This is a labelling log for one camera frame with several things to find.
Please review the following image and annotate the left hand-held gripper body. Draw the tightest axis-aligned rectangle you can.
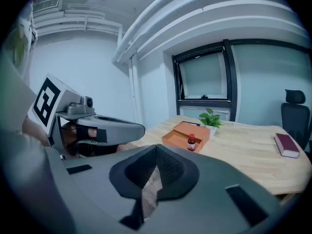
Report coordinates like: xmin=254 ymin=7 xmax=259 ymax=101
xmin=28 ymin=73 xmax=96 ymax=160

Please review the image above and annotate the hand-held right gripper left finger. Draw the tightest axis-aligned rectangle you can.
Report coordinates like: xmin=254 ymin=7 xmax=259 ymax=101
xmin=43 ymin=144 xmax=160 ymax=234

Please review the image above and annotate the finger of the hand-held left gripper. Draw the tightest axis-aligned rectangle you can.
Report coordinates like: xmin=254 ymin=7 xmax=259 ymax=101
xmin=96 ymin=114 xmax=134 ymax=123
xmin=77 ymin=117 xmax=146 ymax=147

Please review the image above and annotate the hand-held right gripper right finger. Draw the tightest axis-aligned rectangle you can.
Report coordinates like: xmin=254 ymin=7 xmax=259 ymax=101
xmin=143 ymin=144 xmax=281 ymax=234

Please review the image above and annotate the orange wooden drawer box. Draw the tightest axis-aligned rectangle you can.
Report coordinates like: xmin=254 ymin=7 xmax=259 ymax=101
xmin=161 ymin=121 xmax=212 ymax=154

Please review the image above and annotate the person's left forearm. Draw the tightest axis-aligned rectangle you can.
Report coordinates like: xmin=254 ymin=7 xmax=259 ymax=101
xmin=21 ymin=117 xmax=51 ymax=148

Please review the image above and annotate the person's left hand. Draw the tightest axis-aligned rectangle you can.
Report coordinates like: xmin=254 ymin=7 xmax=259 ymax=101
xmin=60 ymin=122 xmax=132 ymax=157

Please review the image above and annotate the green potted plant white pot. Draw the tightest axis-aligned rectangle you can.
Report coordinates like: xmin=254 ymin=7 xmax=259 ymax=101
xmin=198 ymin=107 xmax=225 ymax=137

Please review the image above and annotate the white ceiling air vent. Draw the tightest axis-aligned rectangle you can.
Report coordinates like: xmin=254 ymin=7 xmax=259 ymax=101
xmin=32 ymin=0 xmax=62 ymax=12

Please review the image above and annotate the dark red book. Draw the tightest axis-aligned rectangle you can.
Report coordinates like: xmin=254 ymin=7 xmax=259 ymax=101
xmin=273 ymin=133 xmax=301 ymax=159

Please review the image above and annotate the black framed window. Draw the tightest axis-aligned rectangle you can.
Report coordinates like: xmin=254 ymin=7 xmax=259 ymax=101
xmin=171 ymin=38 xmax=312 ymax=123

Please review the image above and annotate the black office chair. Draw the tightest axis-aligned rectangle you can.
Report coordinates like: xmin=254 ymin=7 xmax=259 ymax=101
xmin=280 ymin=89 xmax=312 ymax=154

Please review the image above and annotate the grey gripper-mounted camera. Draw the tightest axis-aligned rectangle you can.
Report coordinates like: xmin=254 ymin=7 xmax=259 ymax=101
xmin=67 ymin=96 xmax=96 ymax=115

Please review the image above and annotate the white wall pipe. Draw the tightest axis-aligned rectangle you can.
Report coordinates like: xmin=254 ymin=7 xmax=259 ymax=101
xmin=128 ymin=54 xmax=138 ymax=125

